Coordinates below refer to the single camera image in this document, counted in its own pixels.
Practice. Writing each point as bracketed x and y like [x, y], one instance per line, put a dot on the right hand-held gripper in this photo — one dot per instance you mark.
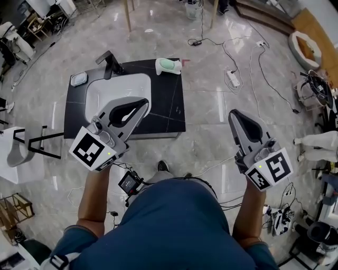
[274, 166]

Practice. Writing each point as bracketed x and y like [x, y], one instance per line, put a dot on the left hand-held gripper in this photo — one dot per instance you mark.
[88, 149]

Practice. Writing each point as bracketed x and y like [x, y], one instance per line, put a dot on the green bar of soap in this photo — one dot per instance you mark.
[167, 65]

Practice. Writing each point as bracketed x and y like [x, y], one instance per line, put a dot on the person's left forearm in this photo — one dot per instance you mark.
[95, 197]

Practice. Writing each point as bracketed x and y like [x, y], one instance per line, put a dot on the person's right forearm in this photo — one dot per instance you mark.
[251, 211]

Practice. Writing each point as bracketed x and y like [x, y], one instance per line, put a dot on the white soap holder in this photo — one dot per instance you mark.
[158, 69]

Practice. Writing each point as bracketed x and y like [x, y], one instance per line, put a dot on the grey soap dish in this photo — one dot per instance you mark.
[78, 79]

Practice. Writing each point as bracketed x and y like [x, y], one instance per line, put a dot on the white sink basin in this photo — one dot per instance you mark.
[111, 88]

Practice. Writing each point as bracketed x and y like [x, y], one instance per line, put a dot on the black vanity cabinet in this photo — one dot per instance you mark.
[169, 100]

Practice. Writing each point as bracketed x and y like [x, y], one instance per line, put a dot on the black faucet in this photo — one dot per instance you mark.
[109, 64]

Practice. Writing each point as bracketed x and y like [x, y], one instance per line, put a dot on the white power strip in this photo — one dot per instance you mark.
[233, 78]

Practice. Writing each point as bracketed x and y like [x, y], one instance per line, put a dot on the person's black shoe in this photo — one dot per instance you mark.
[163, 166]

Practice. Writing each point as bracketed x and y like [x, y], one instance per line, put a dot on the person's grey trouser leg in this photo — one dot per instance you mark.
[159, 177]

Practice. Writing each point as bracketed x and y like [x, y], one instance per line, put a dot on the black device with screen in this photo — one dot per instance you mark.
[129, 183]

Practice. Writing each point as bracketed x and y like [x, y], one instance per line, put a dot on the white floor socket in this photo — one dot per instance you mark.
[260, 44]

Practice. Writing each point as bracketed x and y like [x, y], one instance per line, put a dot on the white round pet bed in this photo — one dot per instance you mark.
[293, 47]

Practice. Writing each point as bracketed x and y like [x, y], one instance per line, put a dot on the black power adapter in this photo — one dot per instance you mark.
[196, 42]

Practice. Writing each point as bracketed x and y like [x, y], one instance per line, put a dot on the wooden table leg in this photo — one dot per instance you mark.
[214, 14]
[128, 15]

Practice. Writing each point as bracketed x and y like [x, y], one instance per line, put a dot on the spare hand-held gripper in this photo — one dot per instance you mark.
[280, 221]

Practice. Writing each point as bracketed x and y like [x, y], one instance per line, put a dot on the white waste bin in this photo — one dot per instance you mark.
[192, 11]

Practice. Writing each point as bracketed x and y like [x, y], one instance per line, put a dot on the wooden chair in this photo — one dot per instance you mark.
[39, 27]

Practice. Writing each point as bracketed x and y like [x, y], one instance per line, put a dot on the white curved stool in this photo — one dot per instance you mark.
[16, 158]

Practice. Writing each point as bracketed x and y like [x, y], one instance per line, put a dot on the person's blue shirt torso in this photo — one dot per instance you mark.
[174, 232]

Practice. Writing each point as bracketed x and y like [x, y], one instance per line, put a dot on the black metal frame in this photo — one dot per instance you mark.
[39, 138]

